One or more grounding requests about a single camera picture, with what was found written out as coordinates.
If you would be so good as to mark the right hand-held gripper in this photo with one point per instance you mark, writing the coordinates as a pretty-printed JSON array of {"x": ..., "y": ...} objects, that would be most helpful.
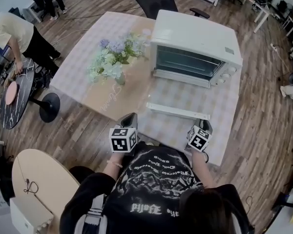
[{"x": 197, "y": 140}]

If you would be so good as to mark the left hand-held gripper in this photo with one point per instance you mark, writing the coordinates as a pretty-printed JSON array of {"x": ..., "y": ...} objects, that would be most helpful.
[{"x": 122, "y": 140}]

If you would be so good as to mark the white oven door with glass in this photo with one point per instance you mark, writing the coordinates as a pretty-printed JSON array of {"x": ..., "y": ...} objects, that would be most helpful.
[{"x": 175, "y": 111}]

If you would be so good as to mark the white oven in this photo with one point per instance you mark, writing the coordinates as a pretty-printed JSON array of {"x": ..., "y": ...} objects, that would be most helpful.
[{"x": 197, "y": 35}]

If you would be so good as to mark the person's right forearm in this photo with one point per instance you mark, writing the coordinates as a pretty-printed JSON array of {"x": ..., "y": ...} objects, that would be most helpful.
[{"x": 201, "y": 169}]

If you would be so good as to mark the person's left forearm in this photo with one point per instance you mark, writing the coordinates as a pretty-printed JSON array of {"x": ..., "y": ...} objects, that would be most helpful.
[{"x": 112, "y": 170}]

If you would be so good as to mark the beige table runner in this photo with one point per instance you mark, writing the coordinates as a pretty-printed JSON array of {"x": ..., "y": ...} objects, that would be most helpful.
[{"x": 127, "y": 94}]

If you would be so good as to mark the pale checked tablecloth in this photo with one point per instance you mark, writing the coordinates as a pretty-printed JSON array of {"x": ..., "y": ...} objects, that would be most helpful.
[{"x": 175, "y": 135}]

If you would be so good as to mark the pale green vase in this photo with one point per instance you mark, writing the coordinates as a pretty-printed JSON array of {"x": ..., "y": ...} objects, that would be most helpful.
[{"x": 120, "y": 80}]

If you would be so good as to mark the person's black printed shirt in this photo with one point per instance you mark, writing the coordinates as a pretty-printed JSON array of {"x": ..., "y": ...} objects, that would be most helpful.
[{"x": 149, "y": 179}]

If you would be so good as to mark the white and purple flower bouquet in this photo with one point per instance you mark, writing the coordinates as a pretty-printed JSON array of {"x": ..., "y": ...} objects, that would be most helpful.
[{"x": 112, "y": 57}]

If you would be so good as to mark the round beige table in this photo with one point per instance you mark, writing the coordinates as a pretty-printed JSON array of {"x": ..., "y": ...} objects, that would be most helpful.
[{"x": 44, "y": 174}]

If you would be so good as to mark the white power strip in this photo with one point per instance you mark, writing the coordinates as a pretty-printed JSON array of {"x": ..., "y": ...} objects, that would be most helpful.
[{"x": 273, "y": 46}]

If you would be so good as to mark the round black marble table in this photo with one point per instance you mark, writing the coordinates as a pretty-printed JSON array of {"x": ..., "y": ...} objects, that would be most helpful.
[{"x": 17, "y": 111}]

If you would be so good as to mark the pink plate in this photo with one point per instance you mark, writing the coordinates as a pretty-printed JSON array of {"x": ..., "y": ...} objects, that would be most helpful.
[{"x": 12, "y": 93}]

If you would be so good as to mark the white appliance with knobs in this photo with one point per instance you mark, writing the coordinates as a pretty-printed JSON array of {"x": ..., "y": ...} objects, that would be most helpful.
[{"x": 29, "y": 213}]

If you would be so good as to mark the blue chair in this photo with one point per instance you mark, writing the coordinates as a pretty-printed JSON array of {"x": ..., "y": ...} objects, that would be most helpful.
[{"x": 2, "y": 51}]

